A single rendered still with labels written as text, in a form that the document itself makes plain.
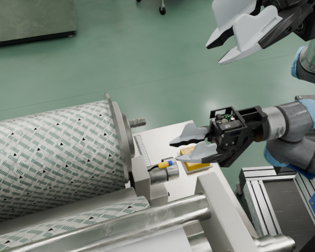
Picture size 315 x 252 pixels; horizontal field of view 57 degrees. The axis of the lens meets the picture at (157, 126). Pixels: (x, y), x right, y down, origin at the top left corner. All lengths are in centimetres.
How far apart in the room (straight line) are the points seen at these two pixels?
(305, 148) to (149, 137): 45
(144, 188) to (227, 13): 30
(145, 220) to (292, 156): 67
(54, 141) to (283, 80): 260
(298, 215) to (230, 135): 113
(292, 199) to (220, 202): 160
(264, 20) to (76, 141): 29
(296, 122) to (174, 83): 198
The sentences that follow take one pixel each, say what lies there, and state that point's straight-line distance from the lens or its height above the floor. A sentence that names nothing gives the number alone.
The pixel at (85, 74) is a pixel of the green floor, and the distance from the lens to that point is 281.
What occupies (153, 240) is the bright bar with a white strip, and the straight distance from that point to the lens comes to 17.
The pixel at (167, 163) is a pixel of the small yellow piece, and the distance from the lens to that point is 45.
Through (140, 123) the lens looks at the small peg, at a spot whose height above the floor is 127.
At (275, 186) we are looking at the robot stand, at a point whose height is 21.
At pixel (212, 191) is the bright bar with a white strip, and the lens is 17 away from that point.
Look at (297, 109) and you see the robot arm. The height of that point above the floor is 115.
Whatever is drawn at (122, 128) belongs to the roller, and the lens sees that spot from 42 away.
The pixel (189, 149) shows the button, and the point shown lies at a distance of 88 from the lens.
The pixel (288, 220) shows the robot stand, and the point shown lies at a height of 21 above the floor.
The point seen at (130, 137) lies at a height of 127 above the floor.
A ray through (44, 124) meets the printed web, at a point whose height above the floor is 131.
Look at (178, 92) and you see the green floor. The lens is 252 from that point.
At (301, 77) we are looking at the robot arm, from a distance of 120.
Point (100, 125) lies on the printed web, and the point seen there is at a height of 131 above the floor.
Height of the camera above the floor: 160
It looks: 46 degrees down
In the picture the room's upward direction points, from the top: straight up
